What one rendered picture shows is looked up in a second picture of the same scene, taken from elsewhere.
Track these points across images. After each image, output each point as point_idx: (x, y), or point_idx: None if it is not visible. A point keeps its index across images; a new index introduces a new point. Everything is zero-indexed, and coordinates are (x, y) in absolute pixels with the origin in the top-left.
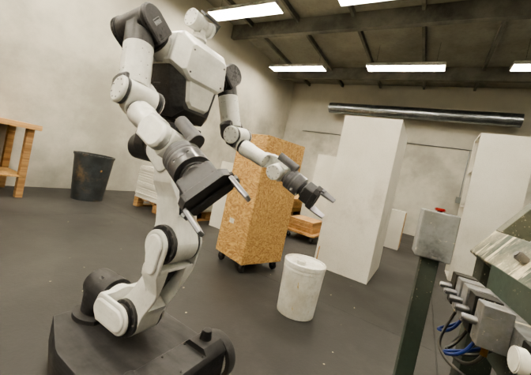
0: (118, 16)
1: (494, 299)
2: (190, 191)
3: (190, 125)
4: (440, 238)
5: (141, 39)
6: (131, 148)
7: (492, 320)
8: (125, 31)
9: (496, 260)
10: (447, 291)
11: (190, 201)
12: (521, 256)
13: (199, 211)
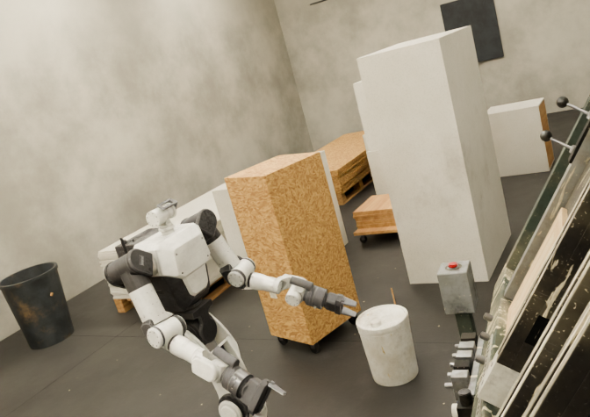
0: (106, 268)
1: (464, 364)
2: (252, 404)
3: (225, 354)
4: (458, 294)
5: (142, 285)
6: None
7: (457, 384)
8: (125, 284)
9: (491, 310)
10: (454, 356)
11: (255, 409)
12: (486, 317)
13: (261, 408)
